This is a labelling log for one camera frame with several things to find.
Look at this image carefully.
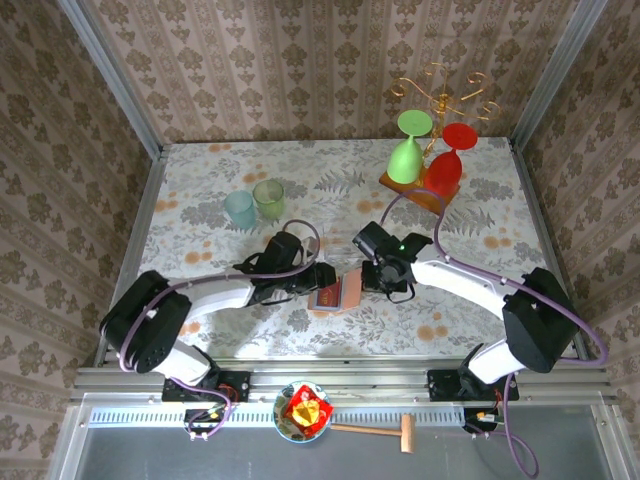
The aluminium table rail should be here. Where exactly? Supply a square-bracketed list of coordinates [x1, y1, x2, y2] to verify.
[508, 138, 592, 365]
[92, 144, 169, 369]

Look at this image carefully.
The long aluminium frame rail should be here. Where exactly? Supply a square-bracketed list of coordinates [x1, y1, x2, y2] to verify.
[69, 364, 619, 406]

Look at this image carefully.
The black connector board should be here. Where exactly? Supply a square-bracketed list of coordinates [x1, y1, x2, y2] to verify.
[183, 407, 225, 437]
[462, 407, 501, 435]

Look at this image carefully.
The pink leather card holder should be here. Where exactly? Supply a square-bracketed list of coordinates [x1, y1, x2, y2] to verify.
[307, 269, 365, 316]

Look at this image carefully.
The small wooden mallet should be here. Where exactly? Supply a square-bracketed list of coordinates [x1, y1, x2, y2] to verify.
[330, 413, 417, 454]

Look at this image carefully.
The red plastic wine glass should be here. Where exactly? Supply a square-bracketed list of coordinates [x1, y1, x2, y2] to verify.
[423, 122, 479, 197]

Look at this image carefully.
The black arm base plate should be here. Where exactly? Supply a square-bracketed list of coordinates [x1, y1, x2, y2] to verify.
[162, 370, 251, 403]
[427, 368, 520, 402]

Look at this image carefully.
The blue frosted cup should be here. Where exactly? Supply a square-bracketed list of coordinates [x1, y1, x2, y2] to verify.
[223, 189, 257, 231]

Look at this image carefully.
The clear acrylic card box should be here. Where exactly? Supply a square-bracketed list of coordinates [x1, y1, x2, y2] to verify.
[315, 224, 362, 274]

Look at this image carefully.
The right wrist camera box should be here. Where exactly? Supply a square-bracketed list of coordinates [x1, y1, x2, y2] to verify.
[352, 221, 396, 262]

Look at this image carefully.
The patterned ceramic bowl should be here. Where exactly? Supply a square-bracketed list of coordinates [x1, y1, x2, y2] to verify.
[272, 380, 334, 442]

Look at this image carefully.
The gold wire glass rack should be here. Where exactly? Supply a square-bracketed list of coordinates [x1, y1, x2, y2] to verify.
[378, 62, 502, 217]

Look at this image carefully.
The red and yellow wrapper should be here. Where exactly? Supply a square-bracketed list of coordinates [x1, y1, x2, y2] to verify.
[284, 385, 335, 432]

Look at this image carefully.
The grey metal shelf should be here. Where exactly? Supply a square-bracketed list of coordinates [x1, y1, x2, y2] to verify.
[47, 392, 640, 480]

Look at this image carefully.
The white slotted cable duct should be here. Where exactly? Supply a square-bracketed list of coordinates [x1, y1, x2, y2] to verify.
[87, 407, 466, 430]

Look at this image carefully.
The aluminium frame post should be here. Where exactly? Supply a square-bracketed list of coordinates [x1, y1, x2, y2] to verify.
[55, 0, 166, 159]
[510, 0, 610, 151]

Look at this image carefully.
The green frosted cup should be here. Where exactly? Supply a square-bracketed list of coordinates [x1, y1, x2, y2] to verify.
[252, 179, 286, 221]

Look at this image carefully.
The green plastic wine glass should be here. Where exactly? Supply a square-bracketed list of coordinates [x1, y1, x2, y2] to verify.
[387, 109, 434, 185]

